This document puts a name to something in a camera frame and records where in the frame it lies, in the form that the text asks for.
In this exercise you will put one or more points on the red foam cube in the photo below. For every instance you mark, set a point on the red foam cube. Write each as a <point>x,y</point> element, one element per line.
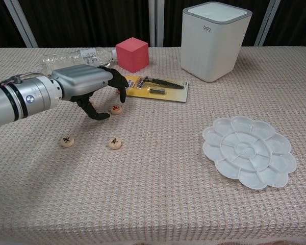
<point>132,56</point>

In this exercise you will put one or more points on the razor in yellow blister pack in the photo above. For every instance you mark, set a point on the razor in yellow blister pack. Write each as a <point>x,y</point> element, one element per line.
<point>173,95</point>

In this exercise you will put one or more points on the white bin with grey rim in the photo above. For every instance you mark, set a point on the white bin with grey rim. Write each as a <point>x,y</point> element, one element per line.
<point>209,51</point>

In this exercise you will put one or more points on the wooden chess piece black character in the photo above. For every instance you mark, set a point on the wooden chess piece black character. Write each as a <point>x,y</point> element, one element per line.
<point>115,143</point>
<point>67,141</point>

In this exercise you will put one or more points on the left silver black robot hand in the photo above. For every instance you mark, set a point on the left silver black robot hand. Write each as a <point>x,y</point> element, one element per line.
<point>81,79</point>

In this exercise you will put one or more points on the white flower-shaped paint palette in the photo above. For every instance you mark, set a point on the white flower-shaped paint palette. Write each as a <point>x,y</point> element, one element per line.
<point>244,150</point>

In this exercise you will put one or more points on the white metal frame post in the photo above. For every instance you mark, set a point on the white metal frame post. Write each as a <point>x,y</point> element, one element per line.
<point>267,23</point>
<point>156,23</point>
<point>20,23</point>

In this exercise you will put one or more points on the wooden chess piece red character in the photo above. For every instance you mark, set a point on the wooden chess piece red character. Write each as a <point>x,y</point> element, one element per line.
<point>92,103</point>
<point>116,109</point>

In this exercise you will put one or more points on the clear plastic water bottle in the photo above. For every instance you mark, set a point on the clear plastic water bottle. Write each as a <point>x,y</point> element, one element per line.
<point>66,60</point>

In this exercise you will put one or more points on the pink woven tablecloth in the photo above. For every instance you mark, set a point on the pink woven tablecloth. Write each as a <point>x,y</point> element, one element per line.
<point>153,191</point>

